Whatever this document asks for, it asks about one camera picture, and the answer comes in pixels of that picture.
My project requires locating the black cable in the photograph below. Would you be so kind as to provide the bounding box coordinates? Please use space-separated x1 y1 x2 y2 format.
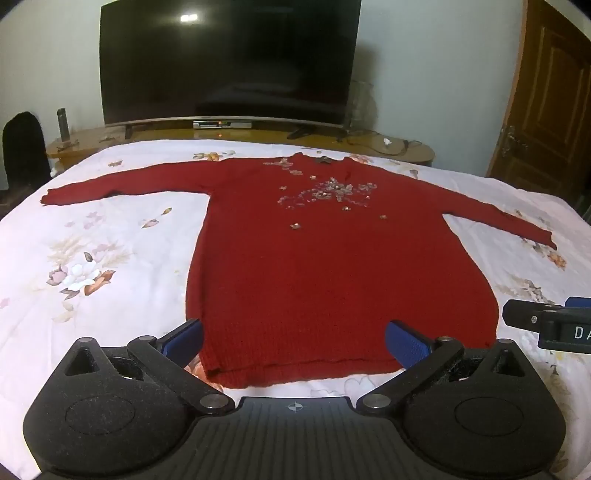
339 131 428 155

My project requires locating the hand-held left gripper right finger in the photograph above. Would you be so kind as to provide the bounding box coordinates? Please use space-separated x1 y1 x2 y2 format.
356 320 529 414

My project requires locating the red knitted sweater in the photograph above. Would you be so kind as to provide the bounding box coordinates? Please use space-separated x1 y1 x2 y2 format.
41 151 558 389

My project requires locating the black chair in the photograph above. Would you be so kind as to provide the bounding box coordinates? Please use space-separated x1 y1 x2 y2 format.
2 112 50 191

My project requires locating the clear glass vase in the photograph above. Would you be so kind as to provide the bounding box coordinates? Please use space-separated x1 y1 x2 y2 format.
344 80 377 136

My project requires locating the silver set-top box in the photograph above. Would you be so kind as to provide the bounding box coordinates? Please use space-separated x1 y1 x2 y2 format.
192 119 253 129

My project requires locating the brown wooden door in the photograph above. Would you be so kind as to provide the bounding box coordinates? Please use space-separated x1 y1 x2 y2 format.
486 0 591 213

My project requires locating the white floral bedsheet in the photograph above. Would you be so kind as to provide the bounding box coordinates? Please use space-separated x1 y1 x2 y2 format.
0 137 591 480

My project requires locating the wooden television stand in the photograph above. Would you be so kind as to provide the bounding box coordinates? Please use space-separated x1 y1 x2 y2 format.
46 124 435 168

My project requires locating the black flat television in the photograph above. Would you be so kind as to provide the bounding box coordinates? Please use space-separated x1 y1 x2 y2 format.
99 0 362 140

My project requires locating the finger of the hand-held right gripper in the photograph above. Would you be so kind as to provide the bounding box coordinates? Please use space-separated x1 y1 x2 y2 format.
502 296 591 330

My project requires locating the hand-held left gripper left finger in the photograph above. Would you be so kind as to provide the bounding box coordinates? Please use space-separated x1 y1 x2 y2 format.
62 318 236 415

